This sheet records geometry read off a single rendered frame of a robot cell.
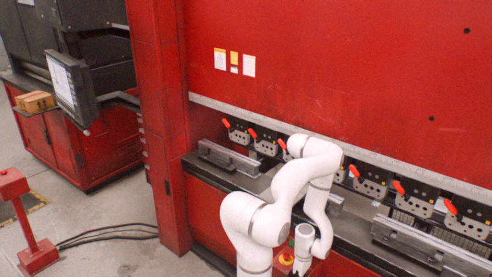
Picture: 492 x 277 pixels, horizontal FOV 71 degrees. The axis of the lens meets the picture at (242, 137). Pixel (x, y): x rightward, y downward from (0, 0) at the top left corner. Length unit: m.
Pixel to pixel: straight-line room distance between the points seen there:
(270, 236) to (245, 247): 0.15
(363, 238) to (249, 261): 0.83
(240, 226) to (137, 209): 2.42
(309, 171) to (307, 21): 0.70
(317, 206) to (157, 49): 1.22
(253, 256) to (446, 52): 0.97
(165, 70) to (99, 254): 1.64
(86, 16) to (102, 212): 2.00
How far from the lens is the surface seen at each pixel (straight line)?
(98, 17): 2.02
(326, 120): 1.67
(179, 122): 2.28
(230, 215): 1.08
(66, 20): 1.97
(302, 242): 1.55
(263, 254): 1.15
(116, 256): 3.02
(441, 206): 2.02
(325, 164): 1.24
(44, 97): 3.18
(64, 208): 3.69
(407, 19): 1.45
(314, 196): 1.48
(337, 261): 1.91
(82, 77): 2.01
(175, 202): 2.53
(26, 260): 3.09
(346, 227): 1.87
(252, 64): 1.83
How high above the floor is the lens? 2.08
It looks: 28 degrees down
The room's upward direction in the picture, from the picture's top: straight up
